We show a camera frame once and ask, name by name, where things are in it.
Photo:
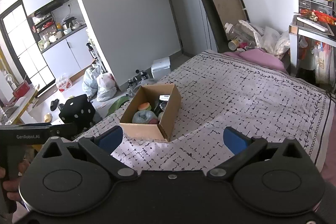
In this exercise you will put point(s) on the brown cardboard box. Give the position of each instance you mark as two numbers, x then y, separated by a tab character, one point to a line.
162	131

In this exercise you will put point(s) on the black dotted dice stool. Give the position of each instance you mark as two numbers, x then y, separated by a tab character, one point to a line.
78	110

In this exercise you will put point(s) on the brown folded board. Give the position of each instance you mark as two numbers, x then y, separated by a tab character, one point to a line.
220	12

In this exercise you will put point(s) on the paper cup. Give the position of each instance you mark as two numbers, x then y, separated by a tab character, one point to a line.
234	44

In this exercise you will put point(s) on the pink pillow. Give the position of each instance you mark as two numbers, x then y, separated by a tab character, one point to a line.
259	57

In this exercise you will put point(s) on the white crumpled plastic bags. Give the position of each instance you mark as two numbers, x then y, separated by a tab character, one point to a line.
267	38

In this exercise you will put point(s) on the fluffy grey-blue plush ball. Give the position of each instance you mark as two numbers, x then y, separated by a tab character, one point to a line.
145	117

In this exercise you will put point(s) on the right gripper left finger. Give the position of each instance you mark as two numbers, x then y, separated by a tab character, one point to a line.
100	149

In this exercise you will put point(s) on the white desk shelf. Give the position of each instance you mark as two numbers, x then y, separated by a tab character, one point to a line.
312	31

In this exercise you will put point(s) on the green cartoon cushion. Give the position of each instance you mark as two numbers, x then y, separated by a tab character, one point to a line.
117	105

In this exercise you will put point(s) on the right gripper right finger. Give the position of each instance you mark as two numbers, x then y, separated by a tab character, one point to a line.
245	150

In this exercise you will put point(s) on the dark crinkled plastic bag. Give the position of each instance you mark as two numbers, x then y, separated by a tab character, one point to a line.
161	103

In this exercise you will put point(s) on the clear plastic bottle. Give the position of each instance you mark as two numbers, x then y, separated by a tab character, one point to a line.
234	31

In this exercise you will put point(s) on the orange green watermelon plush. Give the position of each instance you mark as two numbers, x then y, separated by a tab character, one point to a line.
144	106

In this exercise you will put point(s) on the white patterned bed blanket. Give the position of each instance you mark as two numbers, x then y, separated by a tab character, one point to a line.
219	91

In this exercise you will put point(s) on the white small box appliance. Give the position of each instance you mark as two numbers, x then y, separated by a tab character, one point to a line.
160	68

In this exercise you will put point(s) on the person left hand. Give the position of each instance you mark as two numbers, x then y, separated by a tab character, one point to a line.
11	187

